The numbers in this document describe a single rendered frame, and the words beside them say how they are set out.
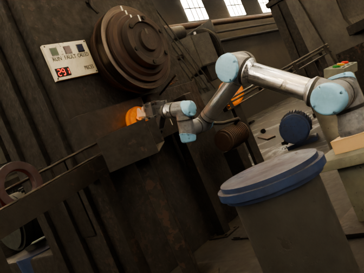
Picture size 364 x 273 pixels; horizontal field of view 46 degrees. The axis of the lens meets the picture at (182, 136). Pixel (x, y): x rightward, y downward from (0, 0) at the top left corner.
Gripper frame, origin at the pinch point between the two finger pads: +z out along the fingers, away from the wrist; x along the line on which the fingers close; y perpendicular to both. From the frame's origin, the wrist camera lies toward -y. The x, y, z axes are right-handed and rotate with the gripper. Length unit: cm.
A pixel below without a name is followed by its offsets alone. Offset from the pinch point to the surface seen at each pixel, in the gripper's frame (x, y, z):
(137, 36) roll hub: -11.2, 39.8, -2.0
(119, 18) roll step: -10, 51, 6
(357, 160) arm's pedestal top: 3, -23, -105
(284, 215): 60, -19, -103
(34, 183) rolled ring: 67, -9, -4
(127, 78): 0.4, 20.7, 0.8
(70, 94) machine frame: 24.6, 19.1, 16.1
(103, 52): 5.6, 35.5, 7.2
